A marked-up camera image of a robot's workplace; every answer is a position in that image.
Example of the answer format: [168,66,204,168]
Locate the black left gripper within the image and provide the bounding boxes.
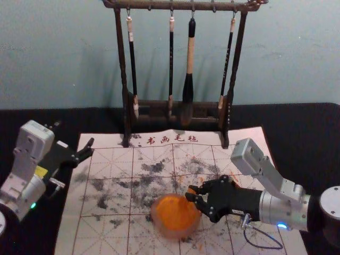
[34,121,96,185]

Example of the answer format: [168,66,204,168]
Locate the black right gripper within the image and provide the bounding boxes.
[184,175,264,224]

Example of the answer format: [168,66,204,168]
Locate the orange paint dish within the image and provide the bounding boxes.
[150,193,203,241]

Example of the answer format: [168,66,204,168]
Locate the dark wooden brush rack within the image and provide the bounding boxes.
[102,0,269,149]

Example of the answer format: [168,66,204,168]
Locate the black brush with white bristles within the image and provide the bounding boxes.
[125,15,140,120]

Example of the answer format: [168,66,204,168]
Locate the ink-stained pink felt mat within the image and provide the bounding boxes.
[54,126,306,255]

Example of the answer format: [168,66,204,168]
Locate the large tan and black brush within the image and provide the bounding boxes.
[181,17,198,127]

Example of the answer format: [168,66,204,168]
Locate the black table cloth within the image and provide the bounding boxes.
[0,102,340,255]

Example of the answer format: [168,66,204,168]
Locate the thin black brush brown bristles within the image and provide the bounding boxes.
[167,16,176,119]

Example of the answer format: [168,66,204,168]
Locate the thin black brush tan ferrule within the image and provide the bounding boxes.
[217,18,237,111]

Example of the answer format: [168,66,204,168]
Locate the right gripper thin dark cable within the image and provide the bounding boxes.
[240,213,284,251]

